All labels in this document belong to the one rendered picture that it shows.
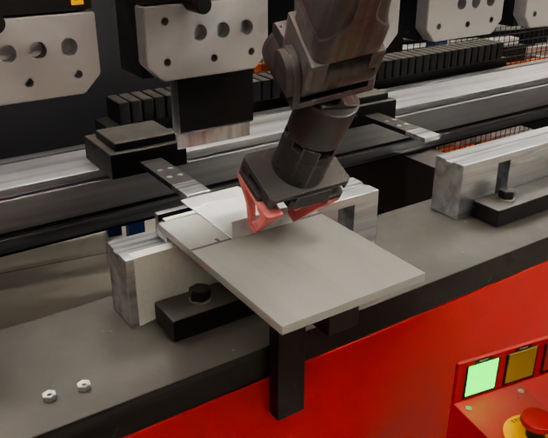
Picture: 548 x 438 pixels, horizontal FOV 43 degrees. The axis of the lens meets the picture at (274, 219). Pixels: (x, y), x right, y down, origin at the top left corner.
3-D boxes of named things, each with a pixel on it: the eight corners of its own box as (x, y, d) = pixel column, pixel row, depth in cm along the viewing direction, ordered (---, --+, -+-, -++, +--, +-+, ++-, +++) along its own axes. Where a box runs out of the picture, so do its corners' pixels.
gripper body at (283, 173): (237, 166, 73) (256, 116, 67) (315, 147, 78) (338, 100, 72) (267, 213, 70) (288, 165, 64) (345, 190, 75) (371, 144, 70)
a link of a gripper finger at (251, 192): (221, 211, 79) (241, 156, 72) (273, 196, 83) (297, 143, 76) (249, 258, 76) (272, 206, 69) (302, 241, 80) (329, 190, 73)
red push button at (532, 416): (532, 456, 79) (537, 432, 77) (509, 434, 82) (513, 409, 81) (559, 446, 80) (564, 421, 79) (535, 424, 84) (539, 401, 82)
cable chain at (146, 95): (120, 126, 117) (118, 102, 116) (107, 117, 122) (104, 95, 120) (299, 95, 136) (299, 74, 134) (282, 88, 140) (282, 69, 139)
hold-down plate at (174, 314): (174, 343, 82) (172, 321, 80) (155, 321, 86) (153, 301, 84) (369, 274, 97) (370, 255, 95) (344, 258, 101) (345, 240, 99)
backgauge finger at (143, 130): (157, 217, 88) (154, 180, 85) (85, 158, 107) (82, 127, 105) (238, 196, 94) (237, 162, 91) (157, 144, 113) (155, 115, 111)
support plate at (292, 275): (282, 335, 63) (282, 327, 63) (158, 230, 83) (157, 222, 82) (424, 281, 72) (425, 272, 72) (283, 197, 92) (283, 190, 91)
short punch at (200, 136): (181, 151, 82) (177, 71, 78) (174, 147, 83) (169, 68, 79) (253, 136, 87) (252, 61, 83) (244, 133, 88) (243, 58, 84)
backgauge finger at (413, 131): (404, 155, 109) (406, 123, 107) (306, 115, 128) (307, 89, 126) (457, 141, 115) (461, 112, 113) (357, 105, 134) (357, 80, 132)
